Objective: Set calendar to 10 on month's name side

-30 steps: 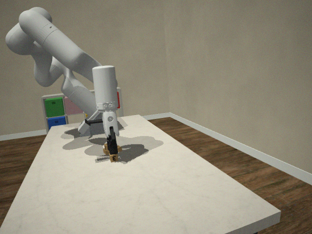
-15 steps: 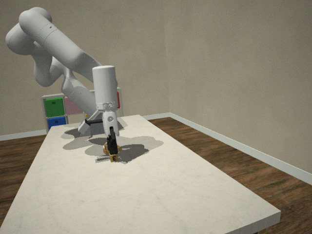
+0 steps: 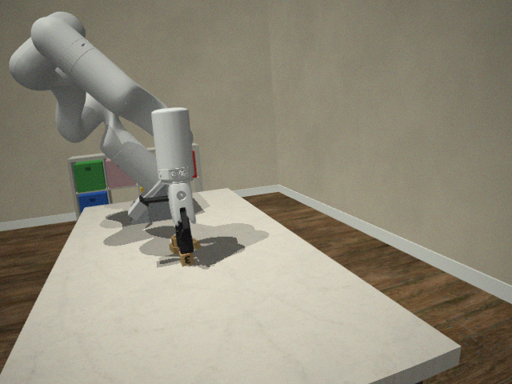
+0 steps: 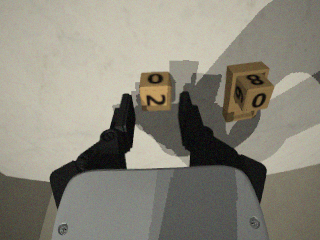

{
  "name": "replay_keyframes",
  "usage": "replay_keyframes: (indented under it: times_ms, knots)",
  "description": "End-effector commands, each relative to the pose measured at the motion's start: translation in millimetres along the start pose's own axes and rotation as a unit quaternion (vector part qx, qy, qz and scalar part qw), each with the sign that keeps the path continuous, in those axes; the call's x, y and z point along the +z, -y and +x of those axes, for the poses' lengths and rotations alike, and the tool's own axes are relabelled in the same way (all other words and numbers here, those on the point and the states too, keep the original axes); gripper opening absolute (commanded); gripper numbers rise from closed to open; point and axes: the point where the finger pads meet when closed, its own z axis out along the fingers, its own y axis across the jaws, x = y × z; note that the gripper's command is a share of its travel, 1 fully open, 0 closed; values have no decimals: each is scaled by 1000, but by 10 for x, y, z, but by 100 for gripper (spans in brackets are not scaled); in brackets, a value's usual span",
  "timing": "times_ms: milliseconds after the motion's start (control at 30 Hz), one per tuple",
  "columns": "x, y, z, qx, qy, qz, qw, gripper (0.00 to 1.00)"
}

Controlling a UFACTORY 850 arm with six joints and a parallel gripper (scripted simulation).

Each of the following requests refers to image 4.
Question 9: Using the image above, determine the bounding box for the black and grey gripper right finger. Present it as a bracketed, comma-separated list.
[178, 91, 267, 204]

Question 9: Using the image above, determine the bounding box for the brown wooden digit cube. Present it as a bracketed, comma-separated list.
[139, 72, 172, 111]
[233, 73, 275, 112]

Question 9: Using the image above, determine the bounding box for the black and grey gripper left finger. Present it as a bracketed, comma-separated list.
[50, 93, 136, 210]

